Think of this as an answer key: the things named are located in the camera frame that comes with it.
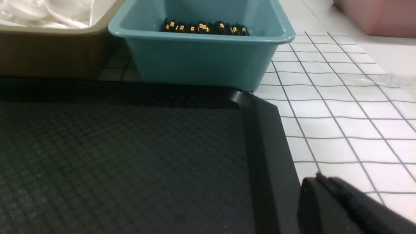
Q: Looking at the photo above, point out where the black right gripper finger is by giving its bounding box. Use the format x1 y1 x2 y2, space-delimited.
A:
297 173 416 234

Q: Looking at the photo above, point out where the pink plastic bin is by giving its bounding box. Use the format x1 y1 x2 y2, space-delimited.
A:
333 0 416 38

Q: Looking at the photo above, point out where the black plastic serving tray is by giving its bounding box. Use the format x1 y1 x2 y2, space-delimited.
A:
0 78 300 234

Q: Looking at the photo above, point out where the blue chopstick bin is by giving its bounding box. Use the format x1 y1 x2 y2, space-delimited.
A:
108 0 295 91

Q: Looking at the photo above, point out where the pile of white spoons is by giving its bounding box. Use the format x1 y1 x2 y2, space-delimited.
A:
0 0 116 29

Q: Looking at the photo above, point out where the olive brown spoon bin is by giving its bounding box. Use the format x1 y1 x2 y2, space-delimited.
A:
0 0 124 79

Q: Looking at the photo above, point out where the bundle of black chopsticks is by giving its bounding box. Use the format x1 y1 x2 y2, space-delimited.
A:
159 18 251 36

